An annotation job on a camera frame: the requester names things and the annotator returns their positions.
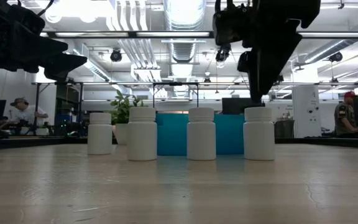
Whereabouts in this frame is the person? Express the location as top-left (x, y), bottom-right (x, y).
top-left (333, 90), bottom-right (358, 139)
top-left (0, 96), bottom-right (50, 136)

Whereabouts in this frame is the grey mesh chair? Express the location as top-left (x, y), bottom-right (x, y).
top-left (273, 119), bottom-right (296, 139)

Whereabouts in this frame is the blue plastic basket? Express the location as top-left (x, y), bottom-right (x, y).
top-left (155, 113), bottom-right (246, 156)

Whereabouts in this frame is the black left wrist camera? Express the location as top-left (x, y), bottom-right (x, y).
top-left (7, 3), bottom-right (47, 35)

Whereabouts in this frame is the black camera cable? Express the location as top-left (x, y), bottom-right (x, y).
top-left (37, 0), bottom-right (56, 17)

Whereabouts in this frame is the white pill bottle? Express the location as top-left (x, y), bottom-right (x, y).
top-left (126, 106), bottom-right (158, 162)
top-left (87, 112), bottom-right (113, 156)
top-left (186, 107), bottom-right (217, 161)
top-left (243, 106), bottom-right (276, 161)

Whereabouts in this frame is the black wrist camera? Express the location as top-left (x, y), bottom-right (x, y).
top-left (212, 4), bottom-right (252, 47)
top-left (7, 3), bottom-right (47, 35)

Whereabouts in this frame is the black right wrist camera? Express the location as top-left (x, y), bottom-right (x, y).
top-left (212, 4), bottom-right (252, 47)

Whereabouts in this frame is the green potted plant white pot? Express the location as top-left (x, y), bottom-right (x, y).
top-left (109, 90), bottom-right (149, 146)

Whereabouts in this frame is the black ceiling spotlight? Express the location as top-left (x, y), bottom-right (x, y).
top-left (328, 51), bottom-right (344, 63)
top-left (109, 49), bottom-right (123, 63)

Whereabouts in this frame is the black overhead camera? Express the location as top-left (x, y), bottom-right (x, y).
top-left (215, 43), bottom-right (232, 63)

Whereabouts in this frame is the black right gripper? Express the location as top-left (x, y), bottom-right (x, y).
top-left (236, 0), bottom-right (321, 106)

